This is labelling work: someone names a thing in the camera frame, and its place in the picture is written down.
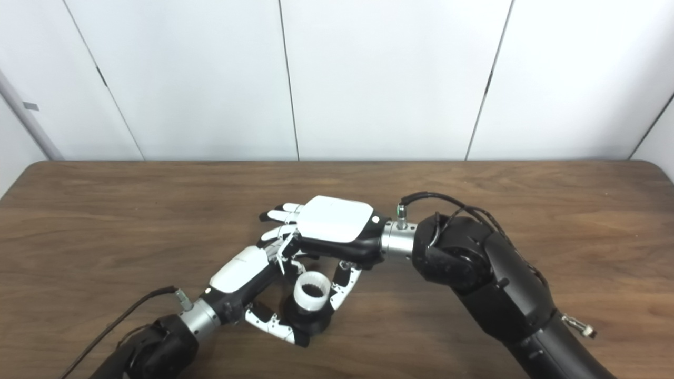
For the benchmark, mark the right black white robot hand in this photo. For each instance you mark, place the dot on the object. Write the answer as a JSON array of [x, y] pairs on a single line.
[[337, 218]]

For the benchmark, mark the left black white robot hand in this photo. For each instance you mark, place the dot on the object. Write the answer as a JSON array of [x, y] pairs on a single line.
[[239, 268]]

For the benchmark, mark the round black part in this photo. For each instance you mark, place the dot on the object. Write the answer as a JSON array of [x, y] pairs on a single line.
[[310, 321]]

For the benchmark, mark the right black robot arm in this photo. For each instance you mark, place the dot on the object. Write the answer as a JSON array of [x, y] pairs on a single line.
[[489, 284]]

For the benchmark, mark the grey wall corner strip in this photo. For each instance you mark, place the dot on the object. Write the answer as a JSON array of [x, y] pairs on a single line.
[[31, 118]]

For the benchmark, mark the small grey wall tag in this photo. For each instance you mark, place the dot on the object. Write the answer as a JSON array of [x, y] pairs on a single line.
[[31, 106]]

